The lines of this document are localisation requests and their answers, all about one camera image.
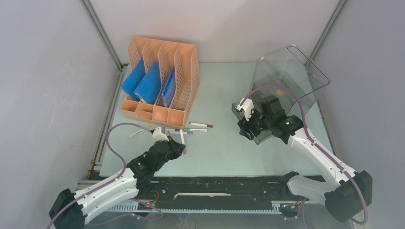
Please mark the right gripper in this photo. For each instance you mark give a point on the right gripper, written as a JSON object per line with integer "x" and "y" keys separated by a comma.
{"x": 244, "y": 125}

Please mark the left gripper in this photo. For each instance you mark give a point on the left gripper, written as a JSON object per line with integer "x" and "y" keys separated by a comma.
{"x": 177, "y": 148}

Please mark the purple cap marker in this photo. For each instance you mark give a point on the purple cap marker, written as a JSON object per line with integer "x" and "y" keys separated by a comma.
{"x": 178, "y": 132}

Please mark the green cap marker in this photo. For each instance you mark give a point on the green cap marker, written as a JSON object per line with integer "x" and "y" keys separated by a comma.
{"x": 195, "y": 130}

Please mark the small cork block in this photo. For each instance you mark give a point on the small cork block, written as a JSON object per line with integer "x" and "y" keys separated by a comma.
{"x": 279, "y": 93}

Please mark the blue folder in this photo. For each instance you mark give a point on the blue folder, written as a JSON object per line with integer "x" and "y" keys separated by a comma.
{"x": 149, "y": 87}
{"x": 169, "y": 89}
{"x": 132, "y": 81}

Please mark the blue folder front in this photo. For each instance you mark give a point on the blue folder front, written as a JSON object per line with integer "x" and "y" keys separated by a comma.
{"x": 132, "y": 81}

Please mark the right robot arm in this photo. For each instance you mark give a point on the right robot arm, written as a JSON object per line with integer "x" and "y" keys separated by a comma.
{"x": 344, "y": 191}

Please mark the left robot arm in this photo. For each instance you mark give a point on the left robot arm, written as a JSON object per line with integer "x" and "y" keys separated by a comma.
{"x": 75, "y": 209}

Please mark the yellow cap marker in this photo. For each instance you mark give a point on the yellow cap marker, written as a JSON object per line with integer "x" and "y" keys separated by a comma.
{"x": 139, "y": 131}

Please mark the orange plastic file organizer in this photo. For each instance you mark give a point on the orange plastic file organizer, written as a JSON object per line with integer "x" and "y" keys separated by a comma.
{"x": 173, "y": 57}

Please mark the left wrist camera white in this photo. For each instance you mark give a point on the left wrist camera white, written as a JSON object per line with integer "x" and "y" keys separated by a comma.
{"x": 159, "y": 135}

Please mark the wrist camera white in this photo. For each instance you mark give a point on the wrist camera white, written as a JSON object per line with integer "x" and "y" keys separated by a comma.
{"x": 159, "y": 135}
{"x": 246, "y": 106}

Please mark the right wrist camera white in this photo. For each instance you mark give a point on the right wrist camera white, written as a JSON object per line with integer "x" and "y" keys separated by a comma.
{"x": 246, "y": 106}

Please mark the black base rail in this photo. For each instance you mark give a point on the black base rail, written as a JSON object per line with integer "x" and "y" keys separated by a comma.
{"x": 217, "y": 193}

